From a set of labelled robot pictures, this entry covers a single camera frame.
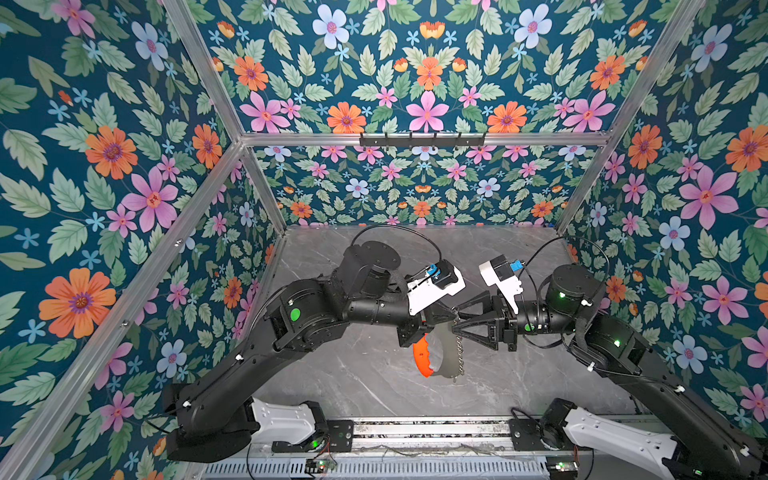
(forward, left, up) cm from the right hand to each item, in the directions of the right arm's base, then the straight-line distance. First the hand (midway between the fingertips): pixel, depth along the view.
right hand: (457, 319), depth 51 cm
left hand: (-1, 0, +3) cm, 4 cm away
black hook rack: (+63, +4, -2) cm, 63 cm away
